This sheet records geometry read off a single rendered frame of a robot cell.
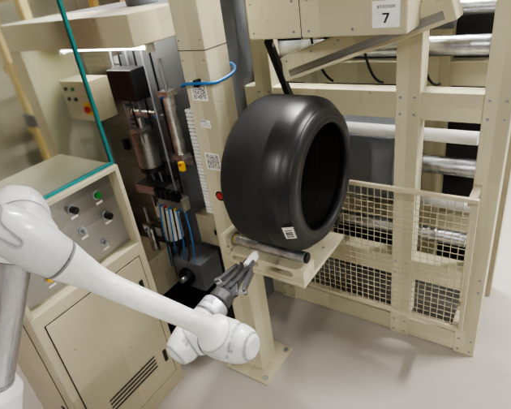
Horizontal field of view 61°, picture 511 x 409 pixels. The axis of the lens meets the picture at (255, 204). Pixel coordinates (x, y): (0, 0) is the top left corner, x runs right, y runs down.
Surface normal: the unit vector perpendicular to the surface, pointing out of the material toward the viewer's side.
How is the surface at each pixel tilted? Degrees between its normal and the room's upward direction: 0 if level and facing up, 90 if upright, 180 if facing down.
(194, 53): 90
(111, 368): 90
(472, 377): 0
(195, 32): 90
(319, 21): 90
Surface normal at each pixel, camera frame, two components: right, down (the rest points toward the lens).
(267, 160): -0.52, -0.10
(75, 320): 0.83, 0.18
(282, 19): -0.54, 0.47
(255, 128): -0.42, -0.44
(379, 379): -0.13, -0.87
